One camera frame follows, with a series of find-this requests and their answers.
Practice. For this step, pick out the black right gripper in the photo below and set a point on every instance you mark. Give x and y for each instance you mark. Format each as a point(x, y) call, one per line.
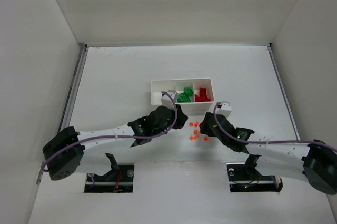
point(210, 125)

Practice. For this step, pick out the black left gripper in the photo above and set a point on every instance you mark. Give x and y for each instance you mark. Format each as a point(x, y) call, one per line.
point(173, 116)

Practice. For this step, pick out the green lego plate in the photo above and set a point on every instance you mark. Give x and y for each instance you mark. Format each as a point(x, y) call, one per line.
point(183, 98)

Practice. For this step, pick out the white three-compartment container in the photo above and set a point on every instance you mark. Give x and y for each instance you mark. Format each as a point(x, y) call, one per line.
point(178, 85)

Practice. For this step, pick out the green lego brick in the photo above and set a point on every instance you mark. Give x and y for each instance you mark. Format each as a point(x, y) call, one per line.
point(188, 91)

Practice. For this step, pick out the red rounded lego brick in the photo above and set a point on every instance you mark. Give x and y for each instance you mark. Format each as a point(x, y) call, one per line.
point(204, 98)

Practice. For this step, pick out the red lego brick pile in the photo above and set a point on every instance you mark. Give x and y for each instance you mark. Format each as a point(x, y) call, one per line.
point(203, 91)

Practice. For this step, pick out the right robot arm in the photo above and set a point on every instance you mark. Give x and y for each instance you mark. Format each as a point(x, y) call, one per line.
point(313, 162)

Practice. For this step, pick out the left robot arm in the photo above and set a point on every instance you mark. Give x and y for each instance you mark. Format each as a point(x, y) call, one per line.
point(65, 152)

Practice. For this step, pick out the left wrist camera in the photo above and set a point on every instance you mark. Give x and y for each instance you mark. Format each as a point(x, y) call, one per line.
point(169, 98)

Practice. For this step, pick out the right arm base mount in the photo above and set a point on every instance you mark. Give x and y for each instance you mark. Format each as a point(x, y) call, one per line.
point(244, 177)

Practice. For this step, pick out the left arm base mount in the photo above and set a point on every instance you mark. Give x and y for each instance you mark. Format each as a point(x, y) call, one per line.
point(113, 177)

